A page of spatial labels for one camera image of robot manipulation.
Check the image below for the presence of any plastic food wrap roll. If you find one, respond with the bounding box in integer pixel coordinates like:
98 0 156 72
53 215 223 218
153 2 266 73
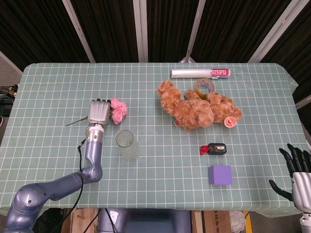
171 68 233 81

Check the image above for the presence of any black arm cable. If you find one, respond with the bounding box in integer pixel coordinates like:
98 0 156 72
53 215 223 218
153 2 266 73
61 139 87 233

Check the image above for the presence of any transparent textured glass vase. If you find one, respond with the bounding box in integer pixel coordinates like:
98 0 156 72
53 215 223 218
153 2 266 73
115 129 142 161

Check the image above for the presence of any clear packing tape roll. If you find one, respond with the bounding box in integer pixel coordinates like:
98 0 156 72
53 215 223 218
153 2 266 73
194 78 217 100

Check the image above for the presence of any purple foam cube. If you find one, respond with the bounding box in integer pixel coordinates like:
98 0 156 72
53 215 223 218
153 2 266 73
208 165 234 187

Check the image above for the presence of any round pink hang tag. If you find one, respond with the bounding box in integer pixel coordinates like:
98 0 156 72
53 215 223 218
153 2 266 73
224 116 237 129

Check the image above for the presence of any brown cardboard box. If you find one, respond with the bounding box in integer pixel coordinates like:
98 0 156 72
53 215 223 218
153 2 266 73
60 208 99 233
191 210 232 233

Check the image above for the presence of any black bottle with red cap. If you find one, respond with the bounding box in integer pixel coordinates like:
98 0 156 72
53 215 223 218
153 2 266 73
200 143 227 156

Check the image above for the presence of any green checked tablecloth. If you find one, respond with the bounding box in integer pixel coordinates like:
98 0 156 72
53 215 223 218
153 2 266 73
0 62 311 219

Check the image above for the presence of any pink artificial flower bouquet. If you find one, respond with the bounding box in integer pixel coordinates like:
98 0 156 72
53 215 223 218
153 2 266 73
65 97 129 127

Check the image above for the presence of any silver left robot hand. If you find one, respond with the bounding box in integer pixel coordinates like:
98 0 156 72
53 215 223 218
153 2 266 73
87 98 111 126

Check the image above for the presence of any white metal frame post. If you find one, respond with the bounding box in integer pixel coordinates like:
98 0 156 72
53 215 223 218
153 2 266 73
186 0 207 63
133 0 149 63
247 0 302 64
61 0 96 64

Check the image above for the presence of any brown plush teddy bear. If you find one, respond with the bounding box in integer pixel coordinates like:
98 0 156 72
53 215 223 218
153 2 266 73
156 80 243 133

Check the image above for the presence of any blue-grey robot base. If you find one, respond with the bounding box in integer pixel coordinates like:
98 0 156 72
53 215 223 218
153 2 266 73
97 208 195 233

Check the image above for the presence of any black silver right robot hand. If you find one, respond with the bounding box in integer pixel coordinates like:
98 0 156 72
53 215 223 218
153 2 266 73
269 143 311 216

